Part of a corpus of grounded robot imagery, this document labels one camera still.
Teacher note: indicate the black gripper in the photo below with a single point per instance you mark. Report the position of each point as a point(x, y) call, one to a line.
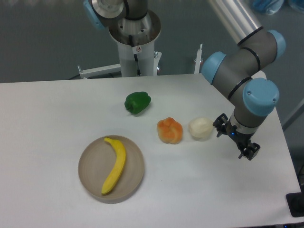
point(247, 149)

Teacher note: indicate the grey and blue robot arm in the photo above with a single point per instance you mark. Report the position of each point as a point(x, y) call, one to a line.
point(233, 76)

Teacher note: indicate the yellow banana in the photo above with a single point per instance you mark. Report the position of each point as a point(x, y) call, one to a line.
point(118, 167)

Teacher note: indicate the beige round plate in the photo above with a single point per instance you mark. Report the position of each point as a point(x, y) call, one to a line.
point(97, 161)

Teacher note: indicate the white garlic bulb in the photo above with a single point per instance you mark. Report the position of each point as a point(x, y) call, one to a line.
point(200, 128)

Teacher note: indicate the orange bread roll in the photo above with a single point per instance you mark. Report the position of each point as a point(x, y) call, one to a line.
point(169, 131)

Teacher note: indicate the black device at table edge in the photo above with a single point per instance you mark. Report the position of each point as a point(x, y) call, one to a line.
point(296, 204)

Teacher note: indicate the green bell pepper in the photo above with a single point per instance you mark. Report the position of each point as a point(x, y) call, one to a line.
point(137, 102)

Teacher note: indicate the blue plastic bag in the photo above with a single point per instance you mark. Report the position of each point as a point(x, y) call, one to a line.
point(266, 7)

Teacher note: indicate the white right mounting bracket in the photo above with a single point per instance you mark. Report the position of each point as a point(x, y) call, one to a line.
point(198, 60)

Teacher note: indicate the white mounting bracket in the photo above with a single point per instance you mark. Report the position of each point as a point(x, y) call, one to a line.
point(99, 71)
point(198, 60)

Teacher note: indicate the white left mounting bracket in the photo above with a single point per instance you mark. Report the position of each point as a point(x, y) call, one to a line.
point(99, 71)

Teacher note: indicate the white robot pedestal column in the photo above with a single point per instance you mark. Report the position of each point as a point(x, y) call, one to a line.
point(135, 42)

